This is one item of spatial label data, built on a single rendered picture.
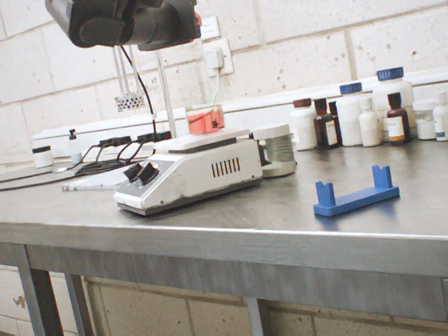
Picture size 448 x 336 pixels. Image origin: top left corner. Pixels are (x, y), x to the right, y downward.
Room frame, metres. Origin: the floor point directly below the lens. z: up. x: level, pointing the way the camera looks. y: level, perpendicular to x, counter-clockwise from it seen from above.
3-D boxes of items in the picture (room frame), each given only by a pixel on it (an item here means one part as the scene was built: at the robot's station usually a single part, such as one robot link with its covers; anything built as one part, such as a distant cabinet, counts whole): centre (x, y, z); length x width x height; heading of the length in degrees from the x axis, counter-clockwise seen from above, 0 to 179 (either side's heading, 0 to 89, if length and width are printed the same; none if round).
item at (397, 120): (1.06, -0.31, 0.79); 0.04 x 0.04 x 0.09
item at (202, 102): (0.95, 0.01, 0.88); 0.07 x 0.06 x 0.08; 94
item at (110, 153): (1.73, 0.26, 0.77); 0.40 x 0.06 x 0.04; 47
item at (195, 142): (0.94, 0.03, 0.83); 0.12 x 0.12 x 0.01; 26
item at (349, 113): (1.15, -0.26, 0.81); 0.06 x 0.06 x 0.11
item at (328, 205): (0.68, -0.14, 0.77); 0.10 x 0.03 x 0.04; 114
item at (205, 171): (0.93, 0.05, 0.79); 0.22 x 0.13 x 0.08; 116
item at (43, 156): (1.99, 0.57, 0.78); 0.06 x 0.06 x 0.06
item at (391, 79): (1.12, -0.33, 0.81); 0.07 x 0.07 x 0.13
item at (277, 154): (0.97, -0.09, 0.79); 0.06 x 0.06 x 0.08
